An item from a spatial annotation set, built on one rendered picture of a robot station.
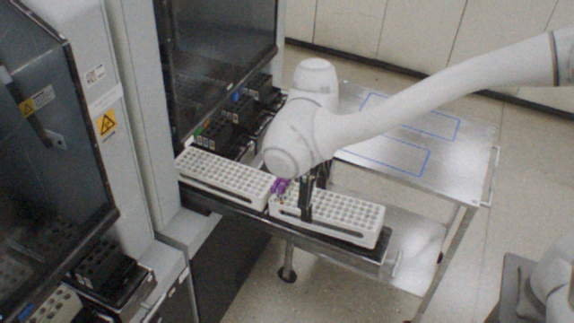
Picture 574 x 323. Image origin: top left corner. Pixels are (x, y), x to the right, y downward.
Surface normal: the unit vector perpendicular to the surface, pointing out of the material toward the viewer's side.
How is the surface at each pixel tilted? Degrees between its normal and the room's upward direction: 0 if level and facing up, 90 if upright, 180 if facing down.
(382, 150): 0
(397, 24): 90
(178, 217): 0
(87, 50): 90
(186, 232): 0
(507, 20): 90
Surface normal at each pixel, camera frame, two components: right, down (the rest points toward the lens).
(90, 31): 0.91, 0.31
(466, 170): 0.04, -0.74
